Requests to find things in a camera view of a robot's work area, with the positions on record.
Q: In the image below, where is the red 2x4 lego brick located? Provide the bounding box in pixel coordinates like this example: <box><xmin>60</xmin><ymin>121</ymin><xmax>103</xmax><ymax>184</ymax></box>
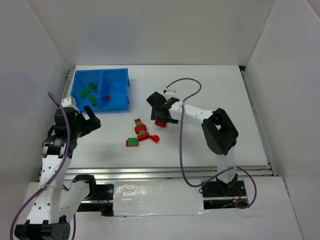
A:
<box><xmin>154</xmin><ymin>119</ymin><xmax>167</xmax><ymax>128</ymax></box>

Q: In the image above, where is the dark green 2x2 lego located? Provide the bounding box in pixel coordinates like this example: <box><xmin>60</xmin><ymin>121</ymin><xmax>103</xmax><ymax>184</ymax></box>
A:
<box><xmin>88</xmin><ymin>82</ymin><xmax>98</xmax><ymax>91</ymax></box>

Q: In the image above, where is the green 2x2 lego brick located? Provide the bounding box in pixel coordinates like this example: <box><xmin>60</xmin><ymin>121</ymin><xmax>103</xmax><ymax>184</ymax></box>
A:
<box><xmin>91</xmin><ymin>101</ymin><xmax>98</xmax><ymax>107</ymax></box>

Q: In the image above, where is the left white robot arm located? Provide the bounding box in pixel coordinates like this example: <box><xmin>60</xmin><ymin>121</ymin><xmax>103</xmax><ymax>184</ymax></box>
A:
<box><xmin>10</xmin><ymin>105</ymin><xmax>101</xmax><ymax>240</ymax></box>

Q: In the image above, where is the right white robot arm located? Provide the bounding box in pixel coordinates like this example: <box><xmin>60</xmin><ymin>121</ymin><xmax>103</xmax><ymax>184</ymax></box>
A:
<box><xmin>146</xmin><ymin>91</ymin><xmax>239</xmax><ymax>193</ymax></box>

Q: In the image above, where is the red green stacked lego tower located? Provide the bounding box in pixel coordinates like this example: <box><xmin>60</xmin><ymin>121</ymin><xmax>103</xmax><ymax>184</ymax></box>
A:
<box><xmin>134</xmin><ymin>118</ymin><xmax>147</xmax><ymax>135</ymax></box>

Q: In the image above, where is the red lego brick under tower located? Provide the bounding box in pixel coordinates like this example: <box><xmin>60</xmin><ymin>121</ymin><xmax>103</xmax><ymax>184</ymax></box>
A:
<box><xmin>137</xmin><ymin>132</ymin><xmax>150</xmax><ymax>142</ymax></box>

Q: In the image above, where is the red half-round lego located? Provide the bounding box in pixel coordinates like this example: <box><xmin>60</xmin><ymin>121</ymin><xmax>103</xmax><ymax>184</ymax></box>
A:
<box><xmin>149</xmin><ymin>135</ymin><xmax>160</xmax><ymax>143</ymax></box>

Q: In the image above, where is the blue two-compartment bin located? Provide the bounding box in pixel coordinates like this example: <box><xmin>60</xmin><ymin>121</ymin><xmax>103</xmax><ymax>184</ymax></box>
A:
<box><xmin>70</xmin><ymin>68</ymin><xmax>130</xmax><ymax>113</ymax></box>

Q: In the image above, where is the green on red lego stack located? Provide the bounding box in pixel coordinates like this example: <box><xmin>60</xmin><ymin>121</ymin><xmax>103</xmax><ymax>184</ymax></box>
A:
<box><xmin>126</xmin><ymin>137</ymin><xmax>139</xmax><ymax>147</ymax></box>

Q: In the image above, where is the white foil-covered panel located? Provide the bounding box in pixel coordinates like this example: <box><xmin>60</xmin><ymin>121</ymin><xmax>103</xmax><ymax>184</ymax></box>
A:
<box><xmin>113</xmin><ymin>180</ymin><xmax>204</xmax><ymax>217</ymax></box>

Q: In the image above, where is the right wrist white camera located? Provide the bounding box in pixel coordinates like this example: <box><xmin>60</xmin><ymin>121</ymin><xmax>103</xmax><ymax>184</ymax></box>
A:
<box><xmin>163</xmin><ymin>89</ymin><xmax>176</xmax><ymax>99</ymax></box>

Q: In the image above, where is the wrist white camera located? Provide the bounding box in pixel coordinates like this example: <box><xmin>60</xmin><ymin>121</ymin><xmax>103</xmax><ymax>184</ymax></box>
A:
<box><xmin>61</xmin><ymin>95</ymin><xmax>78</xmax><ymax>110</ymax></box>
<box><xmin>163</xmin><ymin>89</ymin><xmax>176</xmax><ymax>99</ymax></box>

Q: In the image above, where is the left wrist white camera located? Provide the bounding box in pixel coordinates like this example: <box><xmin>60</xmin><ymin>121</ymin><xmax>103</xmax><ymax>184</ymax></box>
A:
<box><xmin>61</xmin><ymin>95</ymin><xmax>78</xmax><ymax>110</ymax></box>

